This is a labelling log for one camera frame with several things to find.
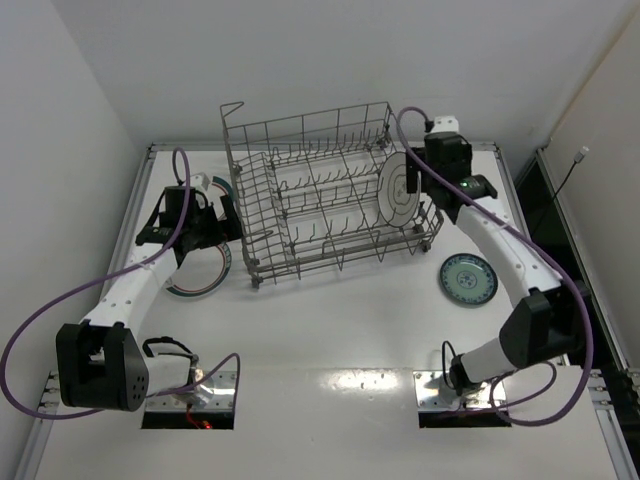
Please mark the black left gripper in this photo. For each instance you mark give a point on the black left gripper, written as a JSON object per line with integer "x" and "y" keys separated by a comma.
{"x": 223, "y": 220}

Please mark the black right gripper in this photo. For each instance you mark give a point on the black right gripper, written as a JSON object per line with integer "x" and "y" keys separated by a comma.
{"x": 415, "y": 167}

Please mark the white plate with dark outline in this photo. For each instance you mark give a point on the white plate with dark outline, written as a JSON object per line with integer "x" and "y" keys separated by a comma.
{"x": 397, "y": 206}

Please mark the teal red rimmed plate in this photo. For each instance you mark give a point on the teal red rimmed plate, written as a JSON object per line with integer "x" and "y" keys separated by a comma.
{"x": 219, "y": 187}
{"x": 201, "y": 273}

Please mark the blue floral green plate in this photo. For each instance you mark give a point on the blue floral green plate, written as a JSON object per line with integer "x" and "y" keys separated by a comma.
{"x": 468, "y": 279}

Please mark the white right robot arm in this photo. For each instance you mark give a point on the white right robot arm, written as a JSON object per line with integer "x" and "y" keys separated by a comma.
{"x": 550, "y": 317}

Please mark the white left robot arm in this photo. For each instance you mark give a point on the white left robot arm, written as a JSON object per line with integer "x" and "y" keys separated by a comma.
{"x": 101, "y": 362}

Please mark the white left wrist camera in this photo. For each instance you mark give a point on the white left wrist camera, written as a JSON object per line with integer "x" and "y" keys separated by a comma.
{"x": 199, "y": 181}

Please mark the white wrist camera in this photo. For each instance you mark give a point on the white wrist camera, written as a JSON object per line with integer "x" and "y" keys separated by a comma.
{"x": 199, "y": 181}
{"x": 445, "y": 124}

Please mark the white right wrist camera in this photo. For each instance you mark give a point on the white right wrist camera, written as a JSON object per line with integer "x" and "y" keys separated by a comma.
{"x": 445, "y": 124}

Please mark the grey wire dish rack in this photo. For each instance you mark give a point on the grey wire dish rack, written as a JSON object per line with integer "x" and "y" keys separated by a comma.
{"x": 306, "y": 191}

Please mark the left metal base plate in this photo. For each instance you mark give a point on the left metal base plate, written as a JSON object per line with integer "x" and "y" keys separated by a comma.
{"x": 215, "y": 395}

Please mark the metal base plate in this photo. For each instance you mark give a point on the metal base plate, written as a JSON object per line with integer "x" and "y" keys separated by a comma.
{"x": 434, "y": 396}
{"x": 215, "y": 395}

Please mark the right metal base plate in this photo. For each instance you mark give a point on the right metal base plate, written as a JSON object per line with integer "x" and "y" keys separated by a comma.
{"x": 434, "y": 396}

